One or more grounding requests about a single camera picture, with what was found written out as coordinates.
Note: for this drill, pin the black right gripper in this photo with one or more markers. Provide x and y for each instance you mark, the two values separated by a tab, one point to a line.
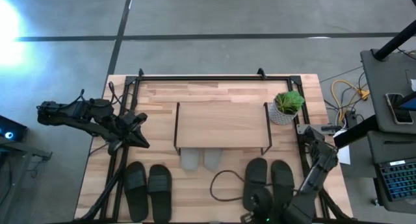
260	201

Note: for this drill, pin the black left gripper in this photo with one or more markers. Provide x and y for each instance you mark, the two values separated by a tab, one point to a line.
126	125

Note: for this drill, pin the black slide sandal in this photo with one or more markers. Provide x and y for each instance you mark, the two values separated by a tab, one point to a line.
136	191
255	172
282	175
160	194

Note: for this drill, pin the grey slide sandal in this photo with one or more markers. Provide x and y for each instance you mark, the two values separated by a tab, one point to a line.
190	159
213	159

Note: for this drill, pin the wooden shelf with black legs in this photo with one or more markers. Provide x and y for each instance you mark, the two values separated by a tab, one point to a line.
222	125

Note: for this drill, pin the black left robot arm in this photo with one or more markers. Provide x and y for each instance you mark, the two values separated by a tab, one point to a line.
65	115

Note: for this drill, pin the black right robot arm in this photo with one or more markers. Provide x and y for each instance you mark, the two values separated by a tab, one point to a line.
320	159

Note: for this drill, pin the white paper sheet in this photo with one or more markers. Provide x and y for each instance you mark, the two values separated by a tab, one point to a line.
344	156

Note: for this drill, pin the green plant in white pot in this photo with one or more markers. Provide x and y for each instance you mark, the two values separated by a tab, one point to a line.
287	104

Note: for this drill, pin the grey metal stand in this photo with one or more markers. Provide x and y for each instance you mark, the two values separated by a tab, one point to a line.
29	151

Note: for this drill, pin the cart caster wheel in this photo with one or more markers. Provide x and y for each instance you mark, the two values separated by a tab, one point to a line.
375	202

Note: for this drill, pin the black diagonal support bar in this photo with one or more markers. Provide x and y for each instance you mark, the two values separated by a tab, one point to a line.
354	131

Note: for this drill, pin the black device with blue light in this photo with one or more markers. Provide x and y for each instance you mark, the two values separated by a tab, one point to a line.
9	128

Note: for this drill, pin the laptop with lit keyboard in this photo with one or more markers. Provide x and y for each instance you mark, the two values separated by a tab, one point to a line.
399	181

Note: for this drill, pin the black pen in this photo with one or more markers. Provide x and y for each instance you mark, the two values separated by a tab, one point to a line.
395	141

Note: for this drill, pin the smartphone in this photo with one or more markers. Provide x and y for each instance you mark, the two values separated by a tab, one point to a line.
398	110

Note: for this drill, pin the grey cart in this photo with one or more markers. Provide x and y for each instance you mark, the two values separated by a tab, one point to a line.
383	84

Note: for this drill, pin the white paper on cart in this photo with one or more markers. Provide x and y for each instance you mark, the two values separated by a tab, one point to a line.
413	85

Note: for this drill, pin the black pole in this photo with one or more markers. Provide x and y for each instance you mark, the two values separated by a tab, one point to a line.
396	40

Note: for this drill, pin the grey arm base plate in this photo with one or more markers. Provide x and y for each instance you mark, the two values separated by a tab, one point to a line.
302	129

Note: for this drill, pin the black metal table frame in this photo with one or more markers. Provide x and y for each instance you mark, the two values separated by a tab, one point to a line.
211	78

